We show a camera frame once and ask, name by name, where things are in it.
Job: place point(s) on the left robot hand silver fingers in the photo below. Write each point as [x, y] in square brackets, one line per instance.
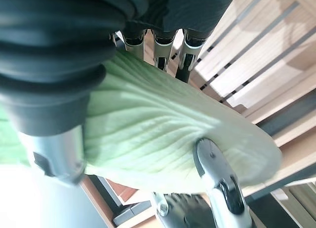
[219, 178]

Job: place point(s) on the right robot hand black cloth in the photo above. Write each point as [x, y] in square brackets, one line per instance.
[49, 52]

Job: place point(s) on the light wooden slatted shelf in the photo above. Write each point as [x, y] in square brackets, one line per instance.
[271, 52]

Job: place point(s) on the brown wooden frame grey bracket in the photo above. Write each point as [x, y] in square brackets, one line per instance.
[128, 213]

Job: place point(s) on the pale green cabbage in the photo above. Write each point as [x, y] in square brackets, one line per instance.
[148, 129]

